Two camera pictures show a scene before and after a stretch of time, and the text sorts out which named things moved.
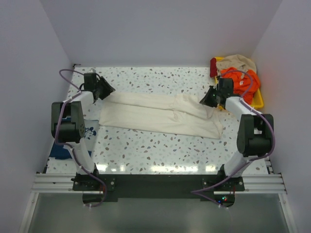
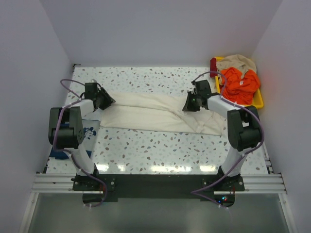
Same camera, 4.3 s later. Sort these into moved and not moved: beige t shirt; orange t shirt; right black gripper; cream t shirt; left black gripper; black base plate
Moved: right black gripper; left black gripper
Not moved: cream t shirt; black base plate; orange t shirt; beige t shirt
